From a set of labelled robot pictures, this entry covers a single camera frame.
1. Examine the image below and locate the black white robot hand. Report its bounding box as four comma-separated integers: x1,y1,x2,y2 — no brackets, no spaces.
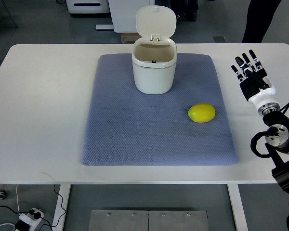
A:
231,50,280,116

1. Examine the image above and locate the yellow lemon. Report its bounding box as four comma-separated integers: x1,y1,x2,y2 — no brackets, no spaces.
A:
188,103,216,123

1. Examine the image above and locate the white trash bin with lid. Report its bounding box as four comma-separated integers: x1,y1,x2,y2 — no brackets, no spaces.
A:
132,5,177,94

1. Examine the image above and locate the floor outlet plate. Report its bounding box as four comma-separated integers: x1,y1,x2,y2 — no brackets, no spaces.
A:
213,36,227,43

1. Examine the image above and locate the right white table leg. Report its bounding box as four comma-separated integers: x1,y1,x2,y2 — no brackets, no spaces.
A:
227,183,248,231

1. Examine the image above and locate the white table leg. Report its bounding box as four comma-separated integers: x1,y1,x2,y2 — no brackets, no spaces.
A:
52,184,71,231
227,183,248,231

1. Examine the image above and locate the blue quilted mat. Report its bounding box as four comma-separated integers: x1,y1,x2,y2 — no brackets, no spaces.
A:
81,53,238,166

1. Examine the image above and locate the cardboard box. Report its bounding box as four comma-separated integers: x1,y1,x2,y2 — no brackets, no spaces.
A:
121,33,141,44

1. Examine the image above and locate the white cabinet base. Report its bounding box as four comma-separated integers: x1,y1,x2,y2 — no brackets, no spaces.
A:
95,0,155,34

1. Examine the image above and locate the metal floor plate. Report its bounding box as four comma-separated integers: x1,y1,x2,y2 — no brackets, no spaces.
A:
89,210,209,231

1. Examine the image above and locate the left white table leg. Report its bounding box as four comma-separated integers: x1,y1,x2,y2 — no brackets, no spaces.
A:
52,184,71,231

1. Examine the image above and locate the white power strip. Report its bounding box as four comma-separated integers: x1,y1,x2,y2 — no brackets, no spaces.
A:
19,208,44,231

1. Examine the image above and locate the white machine with handle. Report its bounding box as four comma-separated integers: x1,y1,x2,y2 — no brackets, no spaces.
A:
66,0,110,14

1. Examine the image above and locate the black power cable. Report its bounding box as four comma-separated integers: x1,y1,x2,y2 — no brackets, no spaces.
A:
0,184,67,231

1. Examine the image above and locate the white cable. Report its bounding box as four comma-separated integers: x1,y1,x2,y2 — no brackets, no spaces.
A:
0,184,22,231

